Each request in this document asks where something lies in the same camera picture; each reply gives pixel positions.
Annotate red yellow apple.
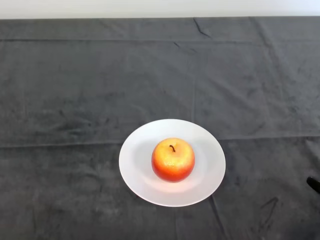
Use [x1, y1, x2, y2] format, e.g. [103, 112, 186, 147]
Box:
[151, 137, 196, 184]

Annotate black table cloth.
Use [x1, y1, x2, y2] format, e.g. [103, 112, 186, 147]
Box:
[0, 16, 320, 240]

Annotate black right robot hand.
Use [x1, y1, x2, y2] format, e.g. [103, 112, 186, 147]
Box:
[306, 176, 320, 194]

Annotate white round plate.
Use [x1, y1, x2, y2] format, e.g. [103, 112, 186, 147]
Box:
[118, 118, 227, 208]

